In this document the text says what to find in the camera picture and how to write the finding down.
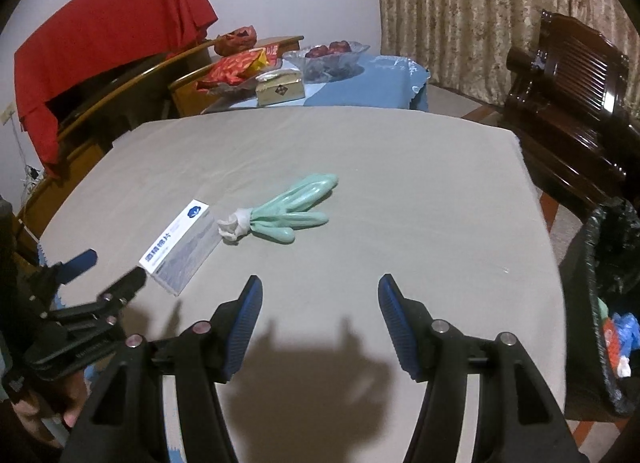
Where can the red cloth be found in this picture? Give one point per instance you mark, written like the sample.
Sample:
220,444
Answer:
110,28

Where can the dark wooden chair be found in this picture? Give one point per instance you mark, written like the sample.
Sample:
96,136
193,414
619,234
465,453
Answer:
565,108

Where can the long white blue box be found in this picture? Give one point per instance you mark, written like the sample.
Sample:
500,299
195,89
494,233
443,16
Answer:
180,248

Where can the gold tissue box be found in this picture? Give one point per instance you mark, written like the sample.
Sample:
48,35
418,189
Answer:
280,90

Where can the grey tablecloth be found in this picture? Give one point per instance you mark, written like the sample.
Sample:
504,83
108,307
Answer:
400,193

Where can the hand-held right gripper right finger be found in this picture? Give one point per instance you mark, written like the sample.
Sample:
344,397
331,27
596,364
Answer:
400,328

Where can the red snack bag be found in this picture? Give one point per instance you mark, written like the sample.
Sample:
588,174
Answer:
235,68

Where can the red crumpled bag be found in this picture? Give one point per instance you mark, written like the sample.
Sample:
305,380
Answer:
235,40

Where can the person's left hand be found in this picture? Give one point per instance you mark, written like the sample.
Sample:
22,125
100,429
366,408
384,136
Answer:
75,403

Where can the orange cloth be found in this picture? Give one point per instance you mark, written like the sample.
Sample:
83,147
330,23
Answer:
608,333

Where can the light blue table cloth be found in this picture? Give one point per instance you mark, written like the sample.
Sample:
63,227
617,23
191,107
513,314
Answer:
370,88

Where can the red apple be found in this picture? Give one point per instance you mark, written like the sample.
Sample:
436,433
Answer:
340,46
317,52

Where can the green rubber glove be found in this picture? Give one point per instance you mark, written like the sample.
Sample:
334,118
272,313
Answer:
290,208

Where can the black bin with bag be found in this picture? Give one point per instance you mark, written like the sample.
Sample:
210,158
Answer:
580,293

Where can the beige patterned curtain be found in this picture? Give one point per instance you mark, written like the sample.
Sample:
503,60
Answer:
475,8

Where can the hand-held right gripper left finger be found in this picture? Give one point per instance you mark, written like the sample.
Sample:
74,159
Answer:
245,323

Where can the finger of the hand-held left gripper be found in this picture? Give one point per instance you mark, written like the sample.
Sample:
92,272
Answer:
82,263
130,285

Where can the wall socket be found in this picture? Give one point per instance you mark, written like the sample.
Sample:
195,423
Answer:
6,114

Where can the black television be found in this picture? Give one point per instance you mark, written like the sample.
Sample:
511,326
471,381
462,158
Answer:
100,88

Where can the white tissue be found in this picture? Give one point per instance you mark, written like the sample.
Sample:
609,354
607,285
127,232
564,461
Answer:
622,368

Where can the glass fruit bowl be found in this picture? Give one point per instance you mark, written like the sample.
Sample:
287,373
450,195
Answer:
325,68

